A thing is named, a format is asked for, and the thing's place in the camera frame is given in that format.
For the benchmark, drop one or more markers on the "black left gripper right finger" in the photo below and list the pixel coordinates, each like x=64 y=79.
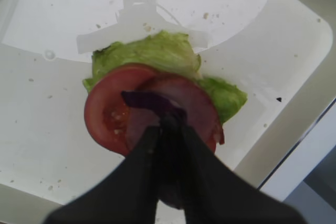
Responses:
x=212 y=193

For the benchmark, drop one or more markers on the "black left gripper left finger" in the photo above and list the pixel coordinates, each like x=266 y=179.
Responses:
x=127 y=195

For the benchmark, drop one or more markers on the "tomato slice on burger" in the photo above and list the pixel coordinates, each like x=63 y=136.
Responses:
x=106 y=114

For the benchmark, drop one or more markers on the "lettuce leaf on burger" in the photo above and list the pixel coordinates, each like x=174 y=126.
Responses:
x=170 y=52

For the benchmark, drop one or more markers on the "pink ham slice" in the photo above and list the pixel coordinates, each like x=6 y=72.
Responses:
x=201 y=113

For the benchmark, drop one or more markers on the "white metal tray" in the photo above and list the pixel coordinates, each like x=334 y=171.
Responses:
x=280 y=52

